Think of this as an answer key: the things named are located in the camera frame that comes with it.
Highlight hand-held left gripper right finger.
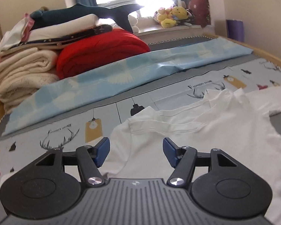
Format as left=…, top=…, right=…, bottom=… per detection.
left=163, top=137, right=241, bottom=188

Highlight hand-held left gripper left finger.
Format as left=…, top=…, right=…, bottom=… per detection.
left=30, top=137, right=111, bottom=188

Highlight small white shirt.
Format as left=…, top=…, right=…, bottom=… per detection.
left=101, top=88, right=281, bottom=225

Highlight light blue patterned sheet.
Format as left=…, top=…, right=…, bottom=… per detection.
left=1, top=37, right=253, bottom=136

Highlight red folded quilt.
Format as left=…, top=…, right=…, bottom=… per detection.
left=56, top=28, right=151, bottom=80

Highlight cream folded blanket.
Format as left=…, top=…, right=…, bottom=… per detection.
left=0, top=48, right=61, bottom=113

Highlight white window sill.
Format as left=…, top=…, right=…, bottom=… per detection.
left=136, top=23, right=205, bottom=38

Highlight small white plush toy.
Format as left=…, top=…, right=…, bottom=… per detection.
left=128, top=14, right=141, bottom=34

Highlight white folded duvet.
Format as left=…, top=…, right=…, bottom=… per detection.
left=28, top=14, right=101, bottom=41

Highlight yellow plush toy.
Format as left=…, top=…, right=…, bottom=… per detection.
left=160, top=7, right=188, bottom=28

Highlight black and white plush toy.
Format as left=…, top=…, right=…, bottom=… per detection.
left=179, top=8, right=195, bottom=26

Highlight purple bin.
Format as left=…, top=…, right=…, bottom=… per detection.
left=226, top=19, right=245, bottom=42

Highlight dark teal shark plush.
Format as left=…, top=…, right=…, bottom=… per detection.
left=29, top=3, right=144, bottom=34

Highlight dark red cushion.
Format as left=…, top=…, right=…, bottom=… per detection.
left=188, top=0, right=211, bottom=28

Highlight white folded cloth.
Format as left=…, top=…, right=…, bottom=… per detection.
left=0, top=19, right=35, bottom=57

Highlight pink cloth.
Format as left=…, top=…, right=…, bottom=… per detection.
left=21, top=13, right=35, bottom=41

